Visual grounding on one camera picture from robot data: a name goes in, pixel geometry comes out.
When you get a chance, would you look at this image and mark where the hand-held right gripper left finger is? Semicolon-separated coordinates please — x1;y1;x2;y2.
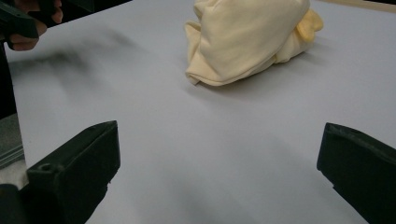
26;120;121;224

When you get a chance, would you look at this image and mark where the cream knit garment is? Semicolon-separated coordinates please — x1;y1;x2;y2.
184;0;325;87

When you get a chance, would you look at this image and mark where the white table mat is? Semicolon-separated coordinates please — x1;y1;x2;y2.
4;0;396;224

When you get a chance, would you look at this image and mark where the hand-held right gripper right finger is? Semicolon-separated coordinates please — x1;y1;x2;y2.
317;121;396;224

